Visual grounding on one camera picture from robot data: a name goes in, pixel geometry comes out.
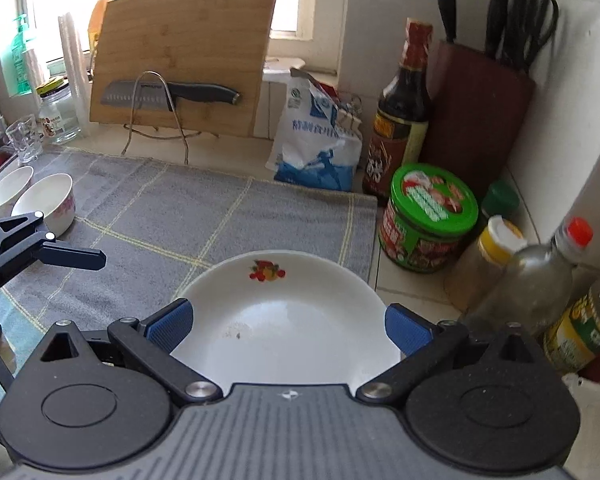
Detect glass jar with lid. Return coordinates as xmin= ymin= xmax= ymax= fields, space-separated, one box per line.
xmin=36 ymin=77 xmax=84 ymax=145

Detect green lidded sauce tub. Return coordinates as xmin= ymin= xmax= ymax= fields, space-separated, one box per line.
xmin=379 ymin=164 xmax=480 ymax=274

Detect bamboo cutting board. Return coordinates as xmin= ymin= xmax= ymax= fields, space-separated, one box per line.
xmin=89 ymin=0 xmax=281 ymax=139

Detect white floral bowl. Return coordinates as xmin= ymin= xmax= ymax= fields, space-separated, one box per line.
xmin=11 ymin=173 xmax=76 ymax=237
xmin=0 ymin=166 xmax=35 ymax=211

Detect dark soy sauce bottle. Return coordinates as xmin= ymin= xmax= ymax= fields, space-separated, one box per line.
xmin=362 ymin=17 xmax=434 ymax=199

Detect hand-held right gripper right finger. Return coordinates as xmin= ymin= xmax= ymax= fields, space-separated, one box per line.
xmin=356 ymin=303 xmax=537 ymax=404

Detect clear bottle with red cap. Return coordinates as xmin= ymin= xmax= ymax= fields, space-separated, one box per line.
xmin=462 ymin=217 xmax=594 ymax=336

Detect green lidded jar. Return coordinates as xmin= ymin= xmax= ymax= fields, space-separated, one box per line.
xmin=480 ymin=180 xmax=521 ymax=224

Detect clear drinking glass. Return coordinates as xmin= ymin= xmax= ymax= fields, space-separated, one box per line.
xmin=5 ymin=114 xmax=45 ymax=164

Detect orange oil bottle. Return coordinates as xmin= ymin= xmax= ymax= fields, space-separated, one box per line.
xmin=87 ymin=0 xmax=121 ymax=56

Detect grey checked towel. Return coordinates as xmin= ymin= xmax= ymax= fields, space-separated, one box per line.
xmin=0 ymin=147 xmax=379 ymax=392

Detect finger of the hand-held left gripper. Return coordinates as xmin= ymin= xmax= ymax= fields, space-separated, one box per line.
xmin=0 ymin=212 xmax=107 ymax=281

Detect blue white salt bag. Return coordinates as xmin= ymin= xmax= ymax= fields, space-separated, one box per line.
xmin=265 ymin=66 xmax=364 ymax=192

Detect brown knife block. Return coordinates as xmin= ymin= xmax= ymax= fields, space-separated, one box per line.
xmin=420 ymin=40 xmax=536 ymax=191

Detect metal wire rack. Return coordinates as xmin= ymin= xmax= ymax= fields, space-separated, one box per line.
xmin=122 ymin=71 xmax=201 ymax=165

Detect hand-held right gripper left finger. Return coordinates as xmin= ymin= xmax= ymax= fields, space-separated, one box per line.
xmin=40 ymin=298 xmax=224 ymax=408

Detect yellow label oil bottle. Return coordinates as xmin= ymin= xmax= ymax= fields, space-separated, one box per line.
xmin=542 ymin=270 xmax=600 ymax=376

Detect white plastic box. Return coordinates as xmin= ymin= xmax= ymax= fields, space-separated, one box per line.
xmin=560 ymin=372 xmax=600 ymax=411

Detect white fruit print plate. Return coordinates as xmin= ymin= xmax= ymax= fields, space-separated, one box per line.
xmin=171 ymin=250 xmax=402 ymax=392

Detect stack of clear plastic cups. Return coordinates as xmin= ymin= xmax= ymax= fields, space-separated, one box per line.
xmin=57 ymin=12 xmax=92 ymax=134

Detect green soap bottle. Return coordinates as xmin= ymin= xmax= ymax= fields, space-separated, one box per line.
xmin=7 ymin=14 xmax=36 ymax=96

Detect black handled kitchen knife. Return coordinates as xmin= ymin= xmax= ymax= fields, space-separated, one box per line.
xmin=101 ymin=80 xmax=242 ymax=109

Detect yellow lidded spice jar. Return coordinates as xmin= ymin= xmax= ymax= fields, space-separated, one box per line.
xmin=442 ymin=215 xmax=529 ymax=314

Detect black kitchen scissors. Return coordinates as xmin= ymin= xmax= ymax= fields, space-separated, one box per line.
xmin=522 ymin=0 xmax=560 ymax=74

